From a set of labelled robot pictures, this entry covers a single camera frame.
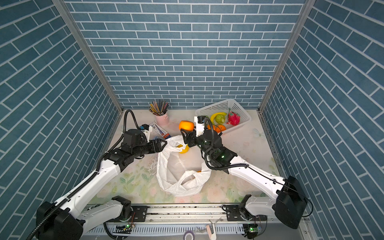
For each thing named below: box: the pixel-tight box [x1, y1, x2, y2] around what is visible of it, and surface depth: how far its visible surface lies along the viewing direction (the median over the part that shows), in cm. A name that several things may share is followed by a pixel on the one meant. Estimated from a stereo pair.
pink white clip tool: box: [206, 223, 217, 240], surface depth 69 cm
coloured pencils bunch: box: [148, 99, 170, 116], surface depth 107 cm
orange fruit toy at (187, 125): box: [179, 120, 195, 131], surface depth 71 cm
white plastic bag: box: [156, 135, 212, 197], surface depth 77 cm
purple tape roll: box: [183, 230, 195, 240], surface depth 69 cm
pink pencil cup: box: [155, 112, 169, 127], surface depth 107 cm
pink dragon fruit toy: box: [226, 107, 241, 126], surface depth 108 cm
